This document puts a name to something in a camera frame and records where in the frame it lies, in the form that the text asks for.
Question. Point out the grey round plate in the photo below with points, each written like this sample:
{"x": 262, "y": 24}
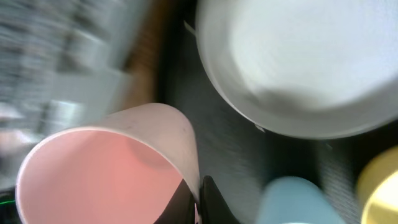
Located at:
{"x": 313, "y": 69}

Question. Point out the round black tray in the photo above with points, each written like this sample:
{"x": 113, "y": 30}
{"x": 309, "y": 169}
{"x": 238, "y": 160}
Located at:
{"x": 242, "y": 159}

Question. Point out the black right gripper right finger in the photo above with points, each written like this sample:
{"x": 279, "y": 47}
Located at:
{"x": 213, "y": 208}

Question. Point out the blue cup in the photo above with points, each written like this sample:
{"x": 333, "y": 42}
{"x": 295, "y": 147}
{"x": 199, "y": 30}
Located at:
{"x": 294, "y": 200}

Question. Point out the yellow bowl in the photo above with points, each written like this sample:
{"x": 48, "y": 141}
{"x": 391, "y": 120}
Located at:
{"x": 377, "y": 189}

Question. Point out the grey plastic dishwasher rack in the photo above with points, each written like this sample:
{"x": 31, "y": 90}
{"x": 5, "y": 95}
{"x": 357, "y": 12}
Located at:
{"x": 61, "y": 65}

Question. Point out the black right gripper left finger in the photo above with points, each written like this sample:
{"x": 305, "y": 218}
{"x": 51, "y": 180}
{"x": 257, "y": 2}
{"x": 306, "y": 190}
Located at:
{"x": 181, "y": 207}

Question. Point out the pink cup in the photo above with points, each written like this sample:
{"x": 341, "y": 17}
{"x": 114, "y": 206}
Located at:
{"x": 123, "y": 169}

